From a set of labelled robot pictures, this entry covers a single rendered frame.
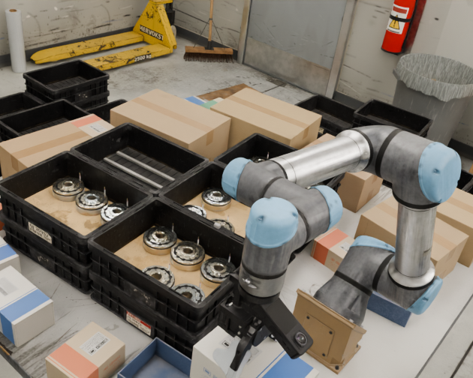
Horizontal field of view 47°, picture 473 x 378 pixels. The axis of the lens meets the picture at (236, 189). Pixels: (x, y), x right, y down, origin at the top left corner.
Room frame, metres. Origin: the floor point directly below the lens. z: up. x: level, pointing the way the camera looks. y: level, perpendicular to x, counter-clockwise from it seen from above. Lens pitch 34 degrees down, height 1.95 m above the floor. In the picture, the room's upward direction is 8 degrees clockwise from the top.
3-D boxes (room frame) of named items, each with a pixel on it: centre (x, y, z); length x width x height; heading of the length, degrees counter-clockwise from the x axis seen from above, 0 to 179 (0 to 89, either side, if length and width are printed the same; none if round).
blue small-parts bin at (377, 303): (1.34, -0.53, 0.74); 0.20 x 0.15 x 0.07; 62
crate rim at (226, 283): (1.18, 0.15, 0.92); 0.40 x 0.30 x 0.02; 61
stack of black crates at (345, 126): (3.23, -0.53, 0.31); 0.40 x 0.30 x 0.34; 55
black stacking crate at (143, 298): (1.18, 0.15, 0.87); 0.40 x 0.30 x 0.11; 61
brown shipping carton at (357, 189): (1.98, -0.42, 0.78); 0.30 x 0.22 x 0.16; 57
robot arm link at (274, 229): (0.68, -0.06, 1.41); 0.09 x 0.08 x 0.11; 139
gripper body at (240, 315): (0.68, -0.06, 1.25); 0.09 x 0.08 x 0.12; 55
